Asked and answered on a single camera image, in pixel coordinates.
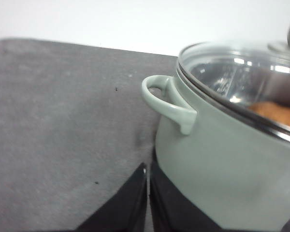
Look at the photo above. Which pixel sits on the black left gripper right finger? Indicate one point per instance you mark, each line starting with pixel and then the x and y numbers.
pixel 172 210

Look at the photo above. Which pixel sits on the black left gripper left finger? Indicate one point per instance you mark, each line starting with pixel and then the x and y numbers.
pixel 126 210

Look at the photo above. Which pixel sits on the brown potato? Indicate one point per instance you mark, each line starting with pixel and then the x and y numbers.
pixel 272 110

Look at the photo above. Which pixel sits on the glass pot lid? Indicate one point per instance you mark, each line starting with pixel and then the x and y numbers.
pixel 253 75

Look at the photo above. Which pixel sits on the green electric steamer pot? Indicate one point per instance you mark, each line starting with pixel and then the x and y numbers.
pixel 232 167

